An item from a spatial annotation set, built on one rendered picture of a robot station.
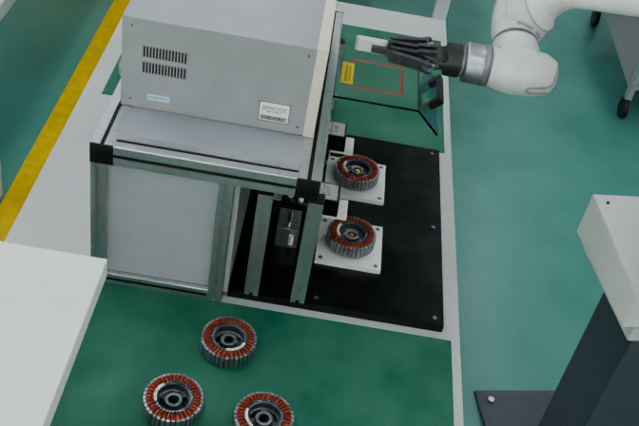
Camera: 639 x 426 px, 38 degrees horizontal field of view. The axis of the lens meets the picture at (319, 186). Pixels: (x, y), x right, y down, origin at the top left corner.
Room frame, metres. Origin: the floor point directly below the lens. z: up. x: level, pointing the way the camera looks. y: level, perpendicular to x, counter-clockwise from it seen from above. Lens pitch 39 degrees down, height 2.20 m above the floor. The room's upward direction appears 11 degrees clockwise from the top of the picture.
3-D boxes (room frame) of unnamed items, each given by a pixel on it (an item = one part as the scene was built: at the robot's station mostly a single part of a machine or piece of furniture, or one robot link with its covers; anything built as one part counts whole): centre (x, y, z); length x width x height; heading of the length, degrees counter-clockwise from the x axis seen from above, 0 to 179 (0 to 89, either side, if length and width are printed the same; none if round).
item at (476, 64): (1.80, -0.28, 1.18); 0.09 x 0.06 x 0.09; 2
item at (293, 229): (1.59, 0.05, 0.80); 0.08 x 0.05 x 0.06; 2
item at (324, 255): (1.59, -0.09, 0.78); 0.15 x 0.15 x 0.01; 2
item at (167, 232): (1.37, 0.30, 0.91); 0.28 x 0.03 x 0.32; 92
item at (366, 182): (1.83, -0.08, 0.80); 0.11 x 0.11 x 0.04
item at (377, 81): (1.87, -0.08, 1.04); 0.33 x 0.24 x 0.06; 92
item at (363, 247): (1.59, -0.09, 0.80); 0.11 x 0.11 x 0.04
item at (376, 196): (1.83, -0.08, 0.78); 0.15 x 0.15 x 0.01; 2
